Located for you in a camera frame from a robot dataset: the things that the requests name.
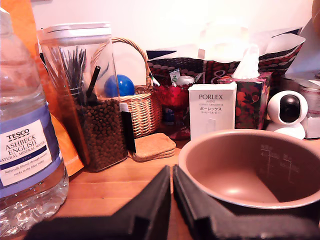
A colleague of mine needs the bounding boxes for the rice cooker inner pot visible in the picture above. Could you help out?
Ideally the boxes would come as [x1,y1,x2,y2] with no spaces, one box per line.
[177,128,320,219]

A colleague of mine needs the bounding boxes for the clear jar with white lid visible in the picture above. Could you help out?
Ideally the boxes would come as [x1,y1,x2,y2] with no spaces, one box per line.
[37,22,130,173]

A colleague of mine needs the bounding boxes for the black and white clip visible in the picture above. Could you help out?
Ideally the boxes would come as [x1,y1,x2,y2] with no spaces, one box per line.
[120,102,137,154]

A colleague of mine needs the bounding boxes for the white Porlex box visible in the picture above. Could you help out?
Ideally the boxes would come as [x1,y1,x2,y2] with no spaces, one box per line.
[187,81,238,141]

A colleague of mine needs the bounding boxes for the orange plastic pouch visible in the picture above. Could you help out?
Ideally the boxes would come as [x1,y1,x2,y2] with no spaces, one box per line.
[3,0,85,177]

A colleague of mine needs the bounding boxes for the floral tissue box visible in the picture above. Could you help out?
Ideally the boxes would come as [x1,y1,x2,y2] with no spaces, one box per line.
[217,71,273,131]

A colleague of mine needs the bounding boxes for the blue ball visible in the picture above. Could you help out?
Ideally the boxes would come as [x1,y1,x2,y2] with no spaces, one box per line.
[103,74,136,98]

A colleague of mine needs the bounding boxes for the green and white sachet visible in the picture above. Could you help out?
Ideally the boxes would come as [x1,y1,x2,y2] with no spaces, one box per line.
[168,68,181,87]

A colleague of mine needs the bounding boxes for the patterned red gift bag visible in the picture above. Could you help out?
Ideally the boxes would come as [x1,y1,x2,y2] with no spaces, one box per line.
[146,27,307,87]

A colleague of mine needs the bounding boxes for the small white box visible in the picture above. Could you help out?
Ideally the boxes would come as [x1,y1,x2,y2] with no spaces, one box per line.
[303,115,320,140]

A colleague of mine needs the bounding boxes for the white tissue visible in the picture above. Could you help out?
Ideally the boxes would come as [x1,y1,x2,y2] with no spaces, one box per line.
[231,43,261,81]

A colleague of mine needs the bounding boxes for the clear plastic water bottle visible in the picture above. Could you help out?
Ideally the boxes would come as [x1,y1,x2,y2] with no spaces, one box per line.
[0,7,70,237]

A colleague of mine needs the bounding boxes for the wicker basket with handle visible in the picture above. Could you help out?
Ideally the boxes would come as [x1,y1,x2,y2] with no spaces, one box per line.
[91,37,163,139]

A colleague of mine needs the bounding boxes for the white round security camera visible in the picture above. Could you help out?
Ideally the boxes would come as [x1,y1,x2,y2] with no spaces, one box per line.
[265,90,309,140]

